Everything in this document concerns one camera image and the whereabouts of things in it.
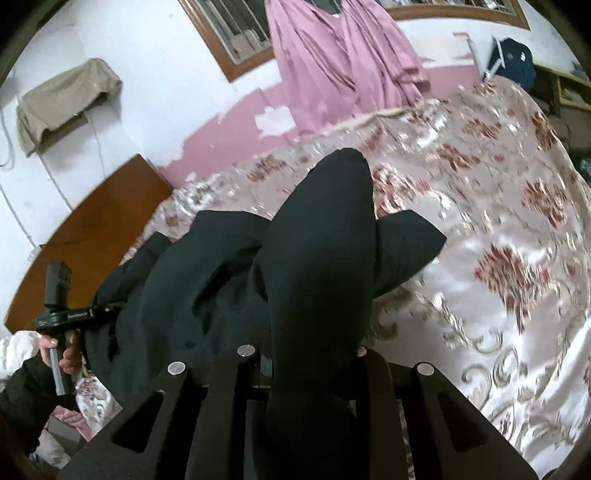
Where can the pink curtain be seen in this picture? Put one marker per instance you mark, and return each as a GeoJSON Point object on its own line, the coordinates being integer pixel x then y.
{"type": "Point", "coordinates": [323, 60]}

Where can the person's left forearm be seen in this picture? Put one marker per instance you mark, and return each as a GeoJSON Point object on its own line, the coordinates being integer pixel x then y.
{"type": "Point", "coordinates": [23, 392]}

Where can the wooden shelf unit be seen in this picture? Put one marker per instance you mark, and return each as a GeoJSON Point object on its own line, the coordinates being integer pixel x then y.
{"type": "Point", "coordinates": [549, 87]}

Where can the navy blue bag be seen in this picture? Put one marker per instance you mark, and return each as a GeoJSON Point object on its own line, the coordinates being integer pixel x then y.
{"type": "Point", "coordinates": [512, 60]}

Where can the white cloth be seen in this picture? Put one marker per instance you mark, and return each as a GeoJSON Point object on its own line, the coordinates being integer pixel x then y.
{"type": "Point", "coordinates": [18, 350]}

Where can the floral bedspread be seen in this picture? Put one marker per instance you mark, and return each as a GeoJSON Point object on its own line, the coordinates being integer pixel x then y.
{"type": "Point", "coordinates": [485, 207]}

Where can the dark green jacket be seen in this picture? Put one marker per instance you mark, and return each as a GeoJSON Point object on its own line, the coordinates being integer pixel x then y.
{"type": "Point", "coordinates": [318, 240]}

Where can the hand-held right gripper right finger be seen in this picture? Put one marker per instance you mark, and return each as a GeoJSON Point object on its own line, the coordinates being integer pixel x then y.
{"type": "Point", "coordinates": [374, 387]}

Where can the wooden framed window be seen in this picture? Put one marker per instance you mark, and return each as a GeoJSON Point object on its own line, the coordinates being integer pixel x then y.
{"type": "Point", "coordinates": [461, 11]}
{"type": "Point", "coordinates": [231, 37]}

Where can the wooden headboard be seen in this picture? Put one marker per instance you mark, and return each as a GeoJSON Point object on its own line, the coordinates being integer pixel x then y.
{"type": "Point", "coordinates": [92, 221]}

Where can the person's left hand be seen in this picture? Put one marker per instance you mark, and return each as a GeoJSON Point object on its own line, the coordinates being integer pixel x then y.
{"type": "Point", "coordinates": [73, 362]}

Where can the beige cloth cover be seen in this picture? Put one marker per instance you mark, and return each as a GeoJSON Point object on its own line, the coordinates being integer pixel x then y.
{"type": "Point", "coordinates": [69, 97]}

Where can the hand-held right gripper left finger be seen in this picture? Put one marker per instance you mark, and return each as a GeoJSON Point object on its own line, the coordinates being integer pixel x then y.
{"type": "Point", "coordinates": [231, 383]}

